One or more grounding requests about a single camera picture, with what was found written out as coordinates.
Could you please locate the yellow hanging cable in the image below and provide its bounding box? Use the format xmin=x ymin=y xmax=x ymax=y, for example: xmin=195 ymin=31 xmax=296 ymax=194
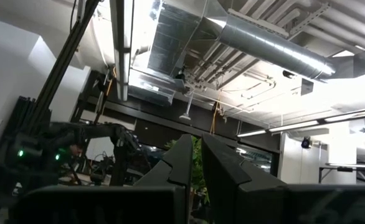
xmin=209 ymin=99 xmax=225 ymax=135

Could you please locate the rectangular silver duct box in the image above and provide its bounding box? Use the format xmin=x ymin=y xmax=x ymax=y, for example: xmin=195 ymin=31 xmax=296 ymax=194
xmin=146 ymin=0 xmax=230 ymax=78

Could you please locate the black aluminium frame post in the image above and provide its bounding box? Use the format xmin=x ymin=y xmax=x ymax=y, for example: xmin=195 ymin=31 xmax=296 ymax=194
xmin=26 ymin=0 xmax=101 ymax=134

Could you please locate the ceiling strip light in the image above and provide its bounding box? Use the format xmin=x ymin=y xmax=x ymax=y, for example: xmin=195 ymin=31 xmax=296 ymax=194
xmin=237 ymin=107 xmax=365 ymax=138

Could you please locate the round silver ventilation duct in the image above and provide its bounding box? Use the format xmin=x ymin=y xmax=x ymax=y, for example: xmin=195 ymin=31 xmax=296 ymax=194
xmin=218 ymin=15 xmax=338 ymax=80

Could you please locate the green leafy plant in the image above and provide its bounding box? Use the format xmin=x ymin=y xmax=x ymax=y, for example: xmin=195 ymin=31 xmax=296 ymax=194
xmin=165 ymin=136 xmax=210 ymax=206

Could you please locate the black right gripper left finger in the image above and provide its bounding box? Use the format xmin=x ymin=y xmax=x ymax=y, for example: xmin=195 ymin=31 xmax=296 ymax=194
xmin=9 ymin=133 xmax=193 ymax=224

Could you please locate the long ceiling light fixture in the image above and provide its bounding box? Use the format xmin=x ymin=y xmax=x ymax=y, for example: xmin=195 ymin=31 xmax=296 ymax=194
xmin=109 ymin=0 xmax=135 ymax=102

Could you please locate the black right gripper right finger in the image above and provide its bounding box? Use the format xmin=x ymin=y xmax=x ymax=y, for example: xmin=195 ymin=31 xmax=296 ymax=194
xmin=201 ymin=133 xmax=365 ymax=224

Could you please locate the white pendant lamp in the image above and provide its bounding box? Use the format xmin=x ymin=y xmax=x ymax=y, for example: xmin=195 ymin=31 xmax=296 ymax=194
xmin=179 ymin=91 xmax=195 ymax=121

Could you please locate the grey metal workbench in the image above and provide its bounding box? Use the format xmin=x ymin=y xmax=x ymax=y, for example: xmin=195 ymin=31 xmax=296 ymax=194
xmin=318 ymin=163 xmax=365 ymax=184

